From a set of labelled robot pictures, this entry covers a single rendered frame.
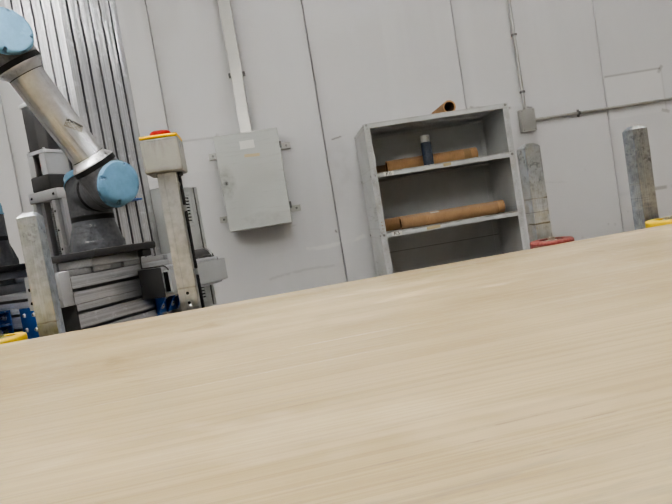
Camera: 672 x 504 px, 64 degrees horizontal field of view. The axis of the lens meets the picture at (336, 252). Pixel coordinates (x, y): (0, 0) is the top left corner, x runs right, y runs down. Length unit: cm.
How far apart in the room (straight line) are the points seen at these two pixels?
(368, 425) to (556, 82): 397
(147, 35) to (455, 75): 205
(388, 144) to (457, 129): 49
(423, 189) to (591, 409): 348
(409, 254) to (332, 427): 343
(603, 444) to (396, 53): 370
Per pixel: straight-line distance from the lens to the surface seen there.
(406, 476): 24
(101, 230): 164
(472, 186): 383
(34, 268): 114
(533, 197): 120
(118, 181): 153
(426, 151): 345
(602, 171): 425
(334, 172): 365
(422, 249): 372
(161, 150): 107
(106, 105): 203
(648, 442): 26
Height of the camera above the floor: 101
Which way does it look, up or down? 3 degrees down
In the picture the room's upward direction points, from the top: 9 degrees counter-clockwise
